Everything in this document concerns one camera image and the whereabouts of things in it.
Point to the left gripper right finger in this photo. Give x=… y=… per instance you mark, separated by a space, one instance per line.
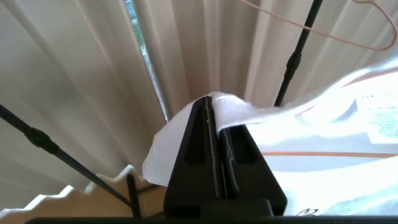
x=255 y=180

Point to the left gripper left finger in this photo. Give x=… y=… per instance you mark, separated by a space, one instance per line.
x=192 y=177

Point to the pink clothes hanger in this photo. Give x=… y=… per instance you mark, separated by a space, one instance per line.
x=326 y=154
x=329 y=35

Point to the white printed t-shirt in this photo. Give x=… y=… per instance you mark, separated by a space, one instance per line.
x=326 y=130

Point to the black clothes rack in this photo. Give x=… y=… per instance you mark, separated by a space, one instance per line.
x=293 y=60

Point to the beige curtain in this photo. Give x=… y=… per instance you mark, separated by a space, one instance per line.
x=77 y=77

